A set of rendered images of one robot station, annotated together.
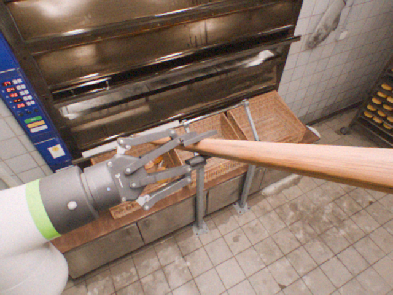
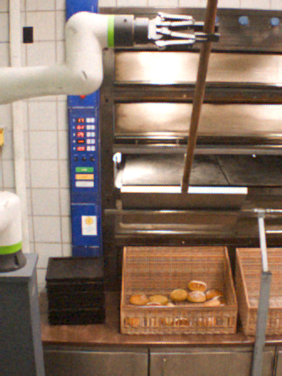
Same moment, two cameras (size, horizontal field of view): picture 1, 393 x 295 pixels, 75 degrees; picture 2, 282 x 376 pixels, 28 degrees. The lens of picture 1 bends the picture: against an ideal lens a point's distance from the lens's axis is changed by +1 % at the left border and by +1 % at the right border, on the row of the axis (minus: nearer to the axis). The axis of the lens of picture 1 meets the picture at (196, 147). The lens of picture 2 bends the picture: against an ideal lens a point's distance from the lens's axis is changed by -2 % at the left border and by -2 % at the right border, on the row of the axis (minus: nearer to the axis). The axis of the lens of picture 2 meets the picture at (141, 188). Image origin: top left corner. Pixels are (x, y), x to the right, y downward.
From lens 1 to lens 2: 139 cm
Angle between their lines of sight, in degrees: 41
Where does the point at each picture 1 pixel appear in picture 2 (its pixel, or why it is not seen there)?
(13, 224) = (100, 18)
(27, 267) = (92, 46)
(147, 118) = not seen: hidden behind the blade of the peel
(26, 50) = (112, 93)
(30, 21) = (126, 68)
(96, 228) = (93, 334)
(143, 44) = (232, 115)
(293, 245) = not seen: outside the picture
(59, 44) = (143, 94)
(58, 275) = (98, 70)
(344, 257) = not seen: outside the picture
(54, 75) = (125, 125)
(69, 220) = (121, 26)
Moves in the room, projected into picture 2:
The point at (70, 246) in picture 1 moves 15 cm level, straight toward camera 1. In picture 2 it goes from (53, 338) to (62, 354)
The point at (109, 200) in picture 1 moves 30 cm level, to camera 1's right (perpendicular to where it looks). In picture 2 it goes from (143, 28) to (247, 28)
